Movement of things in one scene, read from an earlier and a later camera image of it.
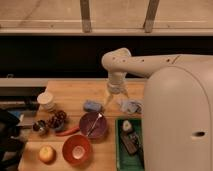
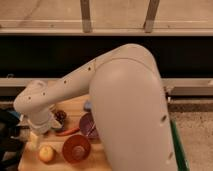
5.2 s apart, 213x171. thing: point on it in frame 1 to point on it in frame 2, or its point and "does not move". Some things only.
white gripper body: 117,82 to 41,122
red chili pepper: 68,132 does not move
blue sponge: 93,106 does not move
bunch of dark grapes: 57,119 does not move
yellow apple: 47,154 does not move
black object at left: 11,145 does not move
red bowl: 77,150 does not move
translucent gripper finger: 126,95 to 56,124
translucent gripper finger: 108,99 to 33,142
